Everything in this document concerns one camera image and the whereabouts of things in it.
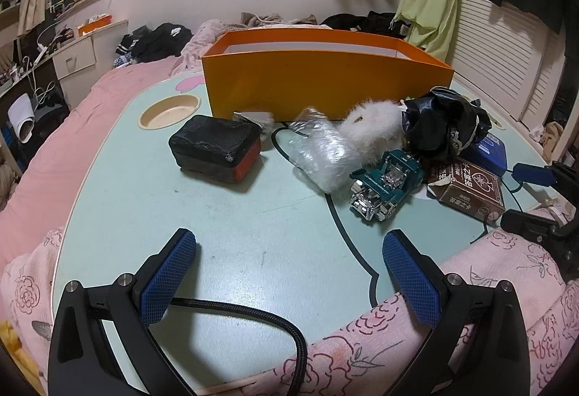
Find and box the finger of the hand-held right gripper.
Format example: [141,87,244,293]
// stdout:
[500,210,579,282]
[512,161,579,207]

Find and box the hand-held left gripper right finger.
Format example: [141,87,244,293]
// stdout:
[381,228,532,396]

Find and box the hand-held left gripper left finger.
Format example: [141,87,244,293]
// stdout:
[47,228,198,396]

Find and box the brown card box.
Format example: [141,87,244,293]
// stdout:
[427,160,506,222]

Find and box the teal toy car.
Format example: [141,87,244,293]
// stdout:
[349,149,426,222]

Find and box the black lace cloth bundle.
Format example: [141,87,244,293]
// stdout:
[400,86,493,164]

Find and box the black and red case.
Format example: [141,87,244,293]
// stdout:
[168,114,263,183]

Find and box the clear plastic bag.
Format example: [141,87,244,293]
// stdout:
[287,106,363,194]

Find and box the white fur pompom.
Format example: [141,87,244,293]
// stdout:
[339,100,408,166]

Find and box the orange cardboard box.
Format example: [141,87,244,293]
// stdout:
[201,27,454,123]

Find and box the mint green cartoon desktop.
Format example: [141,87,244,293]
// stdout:
[52,71,562,394]

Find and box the crumpled beige cloth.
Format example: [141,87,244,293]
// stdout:
[540,121,566,161]

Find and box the blue box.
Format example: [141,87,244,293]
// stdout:
[461,134,510,177]

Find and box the pink floral cloth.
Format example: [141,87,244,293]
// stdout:
[0,226,579,396]

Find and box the white louvered door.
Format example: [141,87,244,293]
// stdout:
[445,0,566,134]

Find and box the pink bed blanket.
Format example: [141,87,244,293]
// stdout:
[0,56,182,274]

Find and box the yellow cloth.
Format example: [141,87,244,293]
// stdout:
[0,321,46,396]

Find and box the black striped clothes pile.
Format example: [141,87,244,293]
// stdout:
[115,22,193,64]

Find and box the white drawer cabinet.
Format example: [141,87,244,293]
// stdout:
[52,20,130,82]

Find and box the crumpled pink fleece blanket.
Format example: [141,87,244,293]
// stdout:
[169,18,333,77]

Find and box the small orange box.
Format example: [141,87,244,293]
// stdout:
[77,13,114,37]

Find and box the beige knit cloth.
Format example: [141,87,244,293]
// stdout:
[240,11,320,26]

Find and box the black braided cable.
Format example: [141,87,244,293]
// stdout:
[169,297,308,374]

